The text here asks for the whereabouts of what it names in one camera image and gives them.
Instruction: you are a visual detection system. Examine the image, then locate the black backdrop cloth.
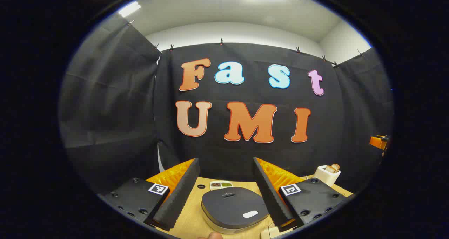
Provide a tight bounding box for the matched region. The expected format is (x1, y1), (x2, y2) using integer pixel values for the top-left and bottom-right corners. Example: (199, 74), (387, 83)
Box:
(59, 16), (394, 197)

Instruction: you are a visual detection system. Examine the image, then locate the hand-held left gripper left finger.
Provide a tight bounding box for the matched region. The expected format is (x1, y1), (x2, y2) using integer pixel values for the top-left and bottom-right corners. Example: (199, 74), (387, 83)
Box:
(99, 158), (201, 232)

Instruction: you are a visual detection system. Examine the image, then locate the cream container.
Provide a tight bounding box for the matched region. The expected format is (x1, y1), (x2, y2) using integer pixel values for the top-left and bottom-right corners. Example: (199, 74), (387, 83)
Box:
(260, 223), (284, 239)

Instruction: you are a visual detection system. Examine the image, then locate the dark grey rice cooker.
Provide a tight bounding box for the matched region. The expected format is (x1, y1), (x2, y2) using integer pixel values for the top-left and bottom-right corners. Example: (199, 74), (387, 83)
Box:
(201, 187), (272, 234)

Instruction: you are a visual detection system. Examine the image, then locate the ceiling light panel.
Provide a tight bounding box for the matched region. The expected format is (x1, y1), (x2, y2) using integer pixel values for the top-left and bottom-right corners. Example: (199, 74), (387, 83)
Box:
(118, 1), (141, 18)

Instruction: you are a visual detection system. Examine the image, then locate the white divided dish of beans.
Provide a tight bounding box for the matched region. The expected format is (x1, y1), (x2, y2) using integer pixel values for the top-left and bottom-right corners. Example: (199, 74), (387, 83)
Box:
(210, 180), (234, 191)

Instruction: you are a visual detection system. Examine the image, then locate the white toaster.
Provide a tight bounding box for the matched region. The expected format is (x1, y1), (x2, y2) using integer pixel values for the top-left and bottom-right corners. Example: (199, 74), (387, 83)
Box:
(313, 165), (341, 187)

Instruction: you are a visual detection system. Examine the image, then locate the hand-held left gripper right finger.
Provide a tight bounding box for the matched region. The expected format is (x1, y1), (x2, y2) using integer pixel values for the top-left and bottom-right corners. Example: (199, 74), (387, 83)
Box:
(252, 157), (355, 232)

